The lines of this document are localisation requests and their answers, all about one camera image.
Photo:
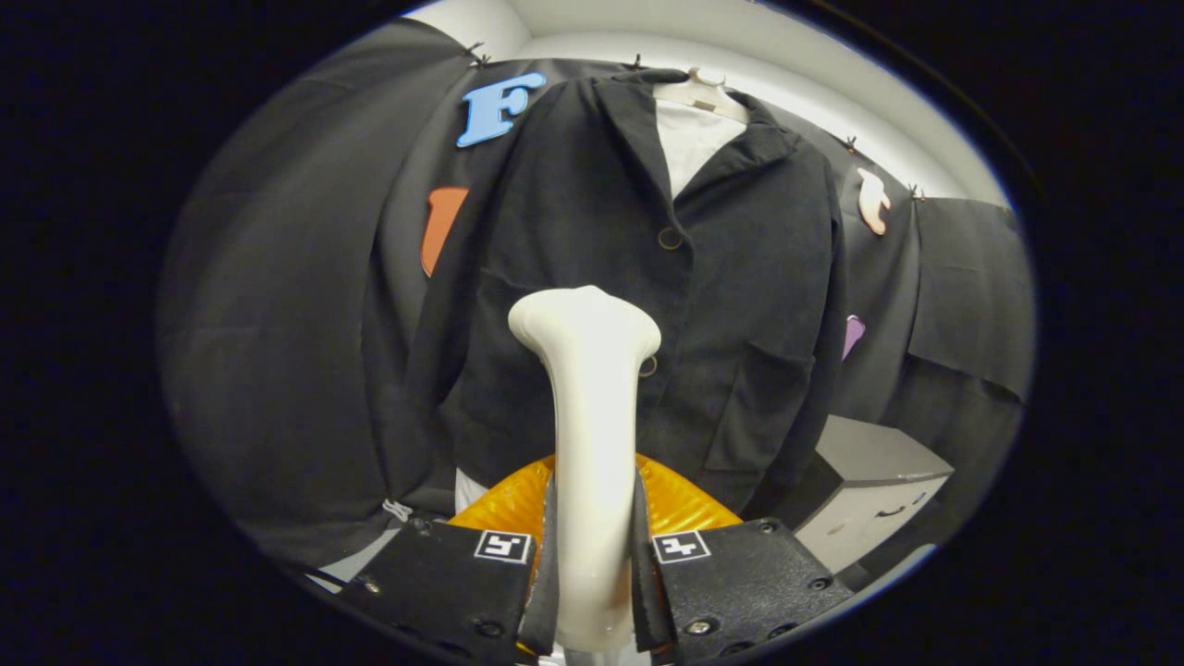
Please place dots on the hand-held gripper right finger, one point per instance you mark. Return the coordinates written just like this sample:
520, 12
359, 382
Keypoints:
647, 592

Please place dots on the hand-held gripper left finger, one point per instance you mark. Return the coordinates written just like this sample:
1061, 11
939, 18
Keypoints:
546, 592

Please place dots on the white garment steamer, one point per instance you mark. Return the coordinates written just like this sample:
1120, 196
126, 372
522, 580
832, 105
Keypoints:
592, 444

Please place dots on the black suit jacket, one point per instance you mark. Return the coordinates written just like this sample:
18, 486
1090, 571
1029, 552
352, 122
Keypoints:
740, 305

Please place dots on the white shirt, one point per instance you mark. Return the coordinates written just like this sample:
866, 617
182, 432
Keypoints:
689, 148

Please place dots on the white clothes hanger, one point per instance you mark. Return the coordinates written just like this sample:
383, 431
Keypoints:
689, 92

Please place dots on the small white plastic clip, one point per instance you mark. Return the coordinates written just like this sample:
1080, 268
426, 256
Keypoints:
398, 510

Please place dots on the grey cabinet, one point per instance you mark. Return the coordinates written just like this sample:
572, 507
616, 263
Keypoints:
869, 453

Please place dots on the black backdrop cloth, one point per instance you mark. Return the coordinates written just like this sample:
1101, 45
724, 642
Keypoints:
277, 324

